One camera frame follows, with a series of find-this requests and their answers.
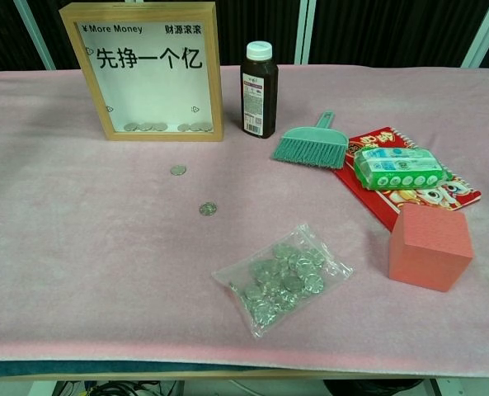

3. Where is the black cable tangle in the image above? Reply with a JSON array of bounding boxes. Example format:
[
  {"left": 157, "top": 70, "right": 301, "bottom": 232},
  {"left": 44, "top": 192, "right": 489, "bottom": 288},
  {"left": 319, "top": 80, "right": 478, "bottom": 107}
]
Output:
[{"left": 56, "top": 379, "right": 181, "bottom": 396}]

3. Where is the clear bag of coins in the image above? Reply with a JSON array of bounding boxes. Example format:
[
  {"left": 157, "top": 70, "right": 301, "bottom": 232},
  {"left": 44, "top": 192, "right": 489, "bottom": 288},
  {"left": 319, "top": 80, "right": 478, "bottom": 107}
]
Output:
[{"left": 210, "top": 223, "right": 355, "bottom": 340}]

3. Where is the white frame post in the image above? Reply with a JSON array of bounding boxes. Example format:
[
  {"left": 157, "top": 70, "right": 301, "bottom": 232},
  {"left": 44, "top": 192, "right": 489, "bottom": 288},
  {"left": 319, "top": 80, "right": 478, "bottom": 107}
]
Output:
[
  {"left": 12, "top": 0, "right": 59, "bottom": 71},
  {"left": 460, "top": 0, "right": 489, "bottom": 68},
  {"left": 295, "top": 0, "right": 317, "bottom": 66}
]

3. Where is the pink table cloth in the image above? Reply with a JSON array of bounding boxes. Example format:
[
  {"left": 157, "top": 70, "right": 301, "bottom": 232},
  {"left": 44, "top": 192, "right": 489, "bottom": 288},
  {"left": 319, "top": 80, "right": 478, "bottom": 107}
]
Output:
[{"left": 0, "top": 64, "right": 489, "bottom": 370}]

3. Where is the coral foam cube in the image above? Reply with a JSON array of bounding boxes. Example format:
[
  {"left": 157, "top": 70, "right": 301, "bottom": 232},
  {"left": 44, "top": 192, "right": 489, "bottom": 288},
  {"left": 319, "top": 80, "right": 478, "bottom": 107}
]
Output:
[{"left": 388, "top": 203, "right": 475, "bottom": 293}]

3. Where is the red printed envelope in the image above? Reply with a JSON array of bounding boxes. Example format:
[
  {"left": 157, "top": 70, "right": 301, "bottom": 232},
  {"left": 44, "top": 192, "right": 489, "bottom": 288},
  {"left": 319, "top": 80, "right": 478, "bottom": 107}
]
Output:
[{"left": 334, "top": 126, "right": 483, "bottom": 232}]

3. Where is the wooden frame money box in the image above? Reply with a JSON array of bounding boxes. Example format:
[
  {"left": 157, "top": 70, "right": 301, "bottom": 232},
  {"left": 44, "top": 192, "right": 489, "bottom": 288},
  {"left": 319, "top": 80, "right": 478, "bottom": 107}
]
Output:
[{"left": 59, "top": 2, "right": 224, "bottom": 143}]

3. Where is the teal under cloth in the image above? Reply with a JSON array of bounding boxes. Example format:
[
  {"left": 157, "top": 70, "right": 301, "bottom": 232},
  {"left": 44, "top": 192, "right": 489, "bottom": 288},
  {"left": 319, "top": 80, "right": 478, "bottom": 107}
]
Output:
[{"left": 0, "top": 360, "right": 270, "bottom": 379}]

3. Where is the dark bottle white cap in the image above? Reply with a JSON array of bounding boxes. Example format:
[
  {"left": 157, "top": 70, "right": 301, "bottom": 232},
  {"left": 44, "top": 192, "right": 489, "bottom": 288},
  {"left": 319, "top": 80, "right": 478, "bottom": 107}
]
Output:
[{"left": 239, "top": 40, "right": 280, "bottom": 139}]

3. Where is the teal mini broom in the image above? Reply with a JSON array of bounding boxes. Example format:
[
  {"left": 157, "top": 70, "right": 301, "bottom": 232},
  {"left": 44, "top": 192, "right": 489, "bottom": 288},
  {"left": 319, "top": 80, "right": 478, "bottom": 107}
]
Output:
[{"left": 272, "top": 109, "right": 350, "bottom": 170}]

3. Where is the green tissue pack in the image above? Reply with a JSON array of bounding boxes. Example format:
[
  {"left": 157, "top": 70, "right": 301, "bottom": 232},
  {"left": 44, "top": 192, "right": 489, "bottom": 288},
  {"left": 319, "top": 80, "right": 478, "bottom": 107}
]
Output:
[{"left": 353, "top": 145, "right": 454, "bottom": 191}]

